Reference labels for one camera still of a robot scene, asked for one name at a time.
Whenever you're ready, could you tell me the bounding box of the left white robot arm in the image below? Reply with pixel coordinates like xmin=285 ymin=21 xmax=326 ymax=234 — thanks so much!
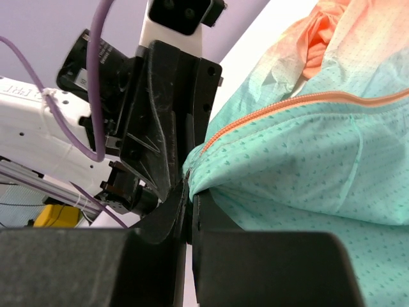
xmin=1 ymin=40 xmax=222 ymax=215

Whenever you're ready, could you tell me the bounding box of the orange and teal jacket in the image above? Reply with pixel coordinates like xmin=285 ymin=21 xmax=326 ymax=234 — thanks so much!
xmin=183 ymin=1 xmax=408 ymax=306

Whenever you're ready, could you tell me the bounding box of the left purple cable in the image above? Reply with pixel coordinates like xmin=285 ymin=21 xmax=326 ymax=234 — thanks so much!
xmin=0 ymin=0 xmax=128 ymax=230

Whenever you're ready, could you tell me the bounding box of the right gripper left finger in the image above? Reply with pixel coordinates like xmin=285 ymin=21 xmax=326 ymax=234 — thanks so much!
xmin=1 ymin=183 xmax=187 ymax=306

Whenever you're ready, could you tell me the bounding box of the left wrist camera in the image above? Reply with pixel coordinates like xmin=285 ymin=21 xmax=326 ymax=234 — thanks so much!
xmin=139 ymin=0 xmax=227 ymax=57

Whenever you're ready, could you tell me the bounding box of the yellow box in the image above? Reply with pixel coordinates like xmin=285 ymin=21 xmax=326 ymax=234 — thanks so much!
xmin=33 ymin=205 xmax=81 ymax=228

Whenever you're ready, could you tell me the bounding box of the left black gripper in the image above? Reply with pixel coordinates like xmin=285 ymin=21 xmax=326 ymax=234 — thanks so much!
xmin=56 ymin=29 xmax=222 ymax=217

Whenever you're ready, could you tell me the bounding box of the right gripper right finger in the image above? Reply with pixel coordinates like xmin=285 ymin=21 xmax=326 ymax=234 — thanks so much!
xmin=192 ymin=191 xmax=364 ymax=306

